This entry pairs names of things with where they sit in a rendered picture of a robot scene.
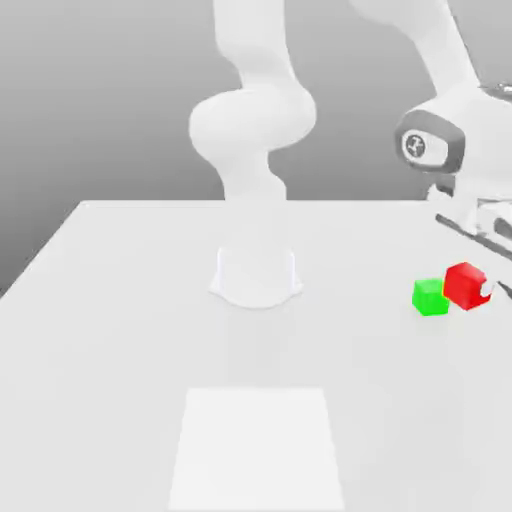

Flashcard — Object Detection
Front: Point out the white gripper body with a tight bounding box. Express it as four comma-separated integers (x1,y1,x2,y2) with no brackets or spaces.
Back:
434,212,512,300

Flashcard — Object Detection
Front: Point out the small red cube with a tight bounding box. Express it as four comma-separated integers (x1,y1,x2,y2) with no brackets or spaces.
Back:
442,261,494,312

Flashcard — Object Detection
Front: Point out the small green cube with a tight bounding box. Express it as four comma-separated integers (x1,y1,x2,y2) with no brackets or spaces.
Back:
411,278,450,318

